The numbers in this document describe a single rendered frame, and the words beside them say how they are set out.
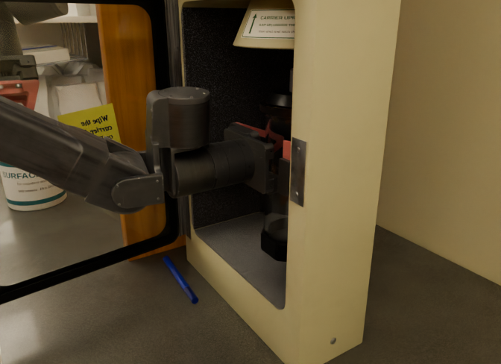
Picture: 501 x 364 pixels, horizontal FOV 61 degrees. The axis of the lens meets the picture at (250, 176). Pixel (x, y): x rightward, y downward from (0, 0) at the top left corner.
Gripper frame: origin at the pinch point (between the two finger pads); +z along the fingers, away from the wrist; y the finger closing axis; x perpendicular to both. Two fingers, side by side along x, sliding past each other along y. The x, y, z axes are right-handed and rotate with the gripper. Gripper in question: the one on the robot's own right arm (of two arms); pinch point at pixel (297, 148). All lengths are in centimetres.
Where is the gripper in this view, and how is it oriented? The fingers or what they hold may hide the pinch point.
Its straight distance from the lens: 60.5
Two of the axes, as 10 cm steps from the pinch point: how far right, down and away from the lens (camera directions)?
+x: 0.1, 9.4, 3.5
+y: -5.4, -2.9, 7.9
